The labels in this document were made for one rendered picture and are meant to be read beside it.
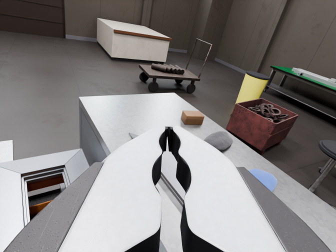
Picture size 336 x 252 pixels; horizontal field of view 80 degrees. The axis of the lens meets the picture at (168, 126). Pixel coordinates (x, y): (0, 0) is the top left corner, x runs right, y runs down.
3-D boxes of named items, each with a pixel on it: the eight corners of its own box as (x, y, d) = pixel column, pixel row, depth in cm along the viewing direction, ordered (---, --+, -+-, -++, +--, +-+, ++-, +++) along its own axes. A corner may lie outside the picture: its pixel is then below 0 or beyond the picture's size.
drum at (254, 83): (244, 112, 426) (259, 78, 389) (229, 102, 461) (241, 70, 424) (259, 111, 449) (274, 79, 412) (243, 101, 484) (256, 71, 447)
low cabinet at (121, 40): (142, 48, 804) (145, 26, 764) (166, 65, 644) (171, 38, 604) (96, 43, 720) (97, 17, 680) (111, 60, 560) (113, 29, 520)
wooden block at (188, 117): (184, 124, 100) (186, 115, 97) (180, 118, 104) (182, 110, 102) (202, 125, 103) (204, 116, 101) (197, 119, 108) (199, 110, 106)
